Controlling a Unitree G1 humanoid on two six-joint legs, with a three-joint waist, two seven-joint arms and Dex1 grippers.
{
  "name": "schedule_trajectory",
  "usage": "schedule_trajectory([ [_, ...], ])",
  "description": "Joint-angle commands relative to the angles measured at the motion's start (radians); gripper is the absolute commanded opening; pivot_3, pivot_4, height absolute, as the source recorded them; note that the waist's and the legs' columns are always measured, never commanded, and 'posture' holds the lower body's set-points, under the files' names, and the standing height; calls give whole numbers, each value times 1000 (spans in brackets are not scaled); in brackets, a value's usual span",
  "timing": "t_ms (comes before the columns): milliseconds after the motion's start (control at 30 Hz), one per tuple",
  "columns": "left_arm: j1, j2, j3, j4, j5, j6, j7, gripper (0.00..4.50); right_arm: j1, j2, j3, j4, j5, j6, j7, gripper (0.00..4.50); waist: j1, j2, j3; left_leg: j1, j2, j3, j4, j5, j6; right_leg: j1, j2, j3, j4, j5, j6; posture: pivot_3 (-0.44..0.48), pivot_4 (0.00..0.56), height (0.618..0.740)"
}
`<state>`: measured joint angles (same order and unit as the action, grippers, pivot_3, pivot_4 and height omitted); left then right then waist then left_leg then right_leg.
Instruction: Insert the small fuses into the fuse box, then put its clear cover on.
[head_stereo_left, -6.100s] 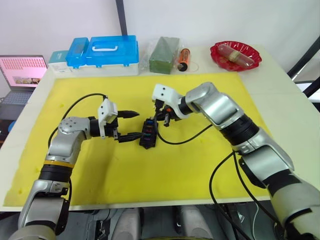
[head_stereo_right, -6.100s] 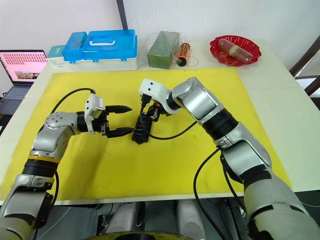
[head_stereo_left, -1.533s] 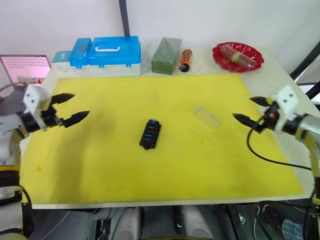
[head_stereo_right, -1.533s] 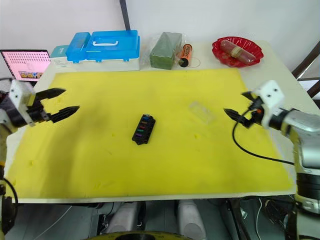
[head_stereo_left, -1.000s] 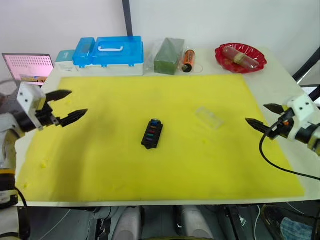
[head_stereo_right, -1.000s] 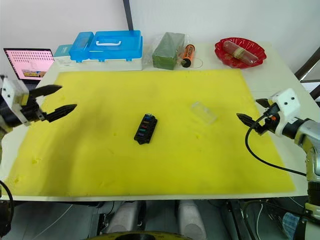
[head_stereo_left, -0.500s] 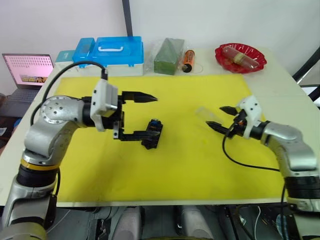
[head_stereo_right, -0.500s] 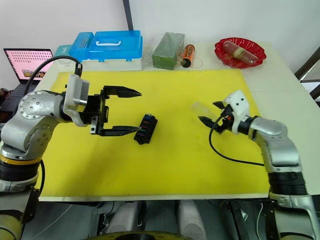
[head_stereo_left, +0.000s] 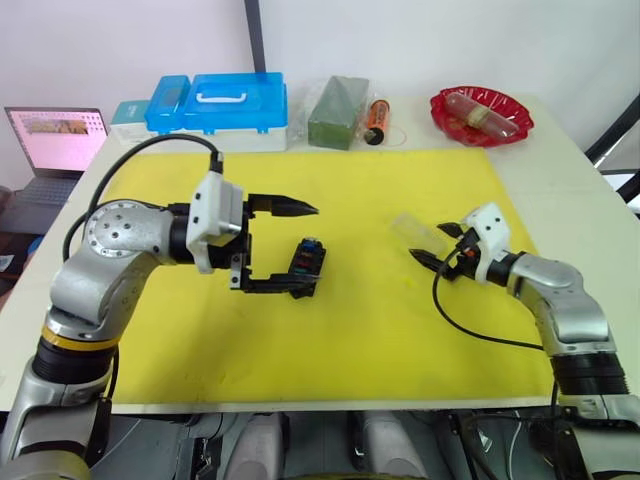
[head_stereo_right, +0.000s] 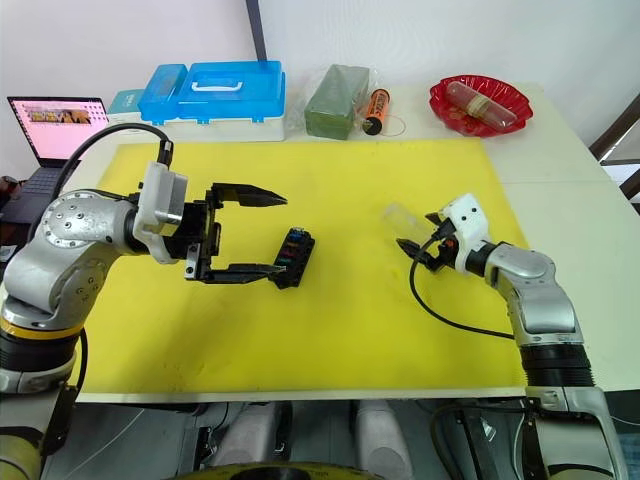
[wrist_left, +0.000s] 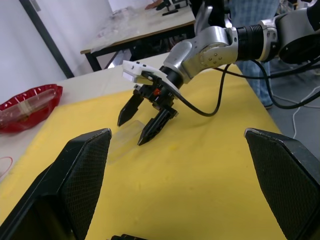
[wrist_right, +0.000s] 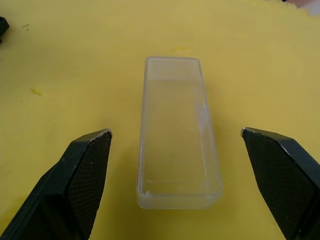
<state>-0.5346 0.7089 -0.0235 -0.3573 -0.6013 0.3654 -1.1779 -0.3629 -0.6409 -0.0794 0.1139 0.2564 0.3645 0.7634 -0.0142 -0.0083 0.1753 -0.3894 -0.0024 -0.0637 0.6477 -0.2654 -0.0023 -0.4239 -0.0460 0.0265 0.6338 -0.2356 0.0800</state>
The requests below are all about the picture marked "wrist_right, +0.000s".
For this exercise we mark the clear plastic fuse box cover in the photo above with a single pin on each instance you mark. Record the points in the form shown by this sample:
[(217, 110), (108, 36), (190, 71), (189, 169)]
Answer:
[(175, 140)]

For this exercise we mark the black fuse box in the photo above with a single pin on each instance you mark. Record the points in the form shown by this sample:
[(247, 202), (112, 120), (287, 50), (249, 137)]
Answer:
[(3, 27)]

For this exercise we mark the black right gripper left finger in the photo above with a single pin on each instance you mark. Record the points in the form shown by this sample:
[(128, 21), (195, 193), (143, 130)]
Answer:
[(75, 180)]

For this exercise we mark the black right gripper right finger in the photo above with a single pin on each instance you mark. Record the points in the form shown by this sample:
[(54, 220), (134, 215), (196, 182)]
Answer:
[(282, 175)]

